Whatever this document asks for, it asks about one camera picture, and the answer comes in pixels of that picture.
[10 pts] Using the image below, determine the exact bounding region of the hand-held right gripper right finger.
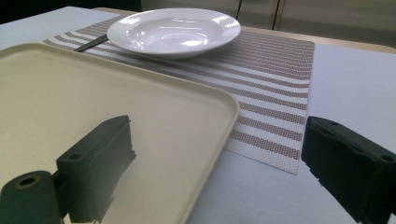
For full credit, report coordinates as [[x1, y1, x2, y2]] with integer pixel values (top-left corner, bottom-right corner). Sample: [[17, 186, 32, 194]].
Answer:
[[301, 116, 396, 224]]

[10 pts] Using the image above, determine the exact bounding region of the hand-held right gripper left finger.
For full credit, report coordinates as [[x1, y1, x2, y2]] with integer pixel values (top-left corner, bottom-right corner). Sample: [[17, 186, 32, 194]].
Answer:
[[55, 114, 137, 224]]

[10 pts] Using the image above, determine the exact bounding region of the beige plastic tray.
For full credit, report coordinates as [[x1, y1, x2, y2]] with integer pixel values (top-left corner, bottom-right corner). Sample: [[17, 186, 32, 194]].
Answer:
[[0, 42, 241, 224]]

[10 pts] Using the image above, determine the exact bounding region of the striped woven placemat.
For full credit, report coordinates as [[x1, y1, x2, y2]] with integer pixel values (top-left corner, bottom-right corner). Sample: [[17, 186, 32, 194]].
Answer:
[[42, 13, 316, 175]]

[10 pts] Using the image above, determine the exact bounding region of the white deep plate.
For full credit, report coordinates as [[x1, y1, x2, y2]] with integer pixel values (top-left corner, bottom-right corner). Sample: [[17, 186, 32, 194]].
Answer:
[[106, 7, 242, 60]]

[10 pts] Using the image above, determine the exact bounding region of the dark cutlery handle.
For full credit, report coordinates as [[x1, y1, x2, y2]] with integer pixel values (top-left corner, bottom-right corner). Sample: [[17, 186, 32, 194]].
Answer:
[[73, 34, 109, 53]]

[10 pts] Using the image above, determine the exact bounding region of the black cable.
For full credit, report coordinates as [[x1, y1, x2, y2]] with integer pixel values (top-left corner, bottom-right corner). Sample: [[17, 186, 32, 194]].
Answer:
[[235, 0, 244, 21]]

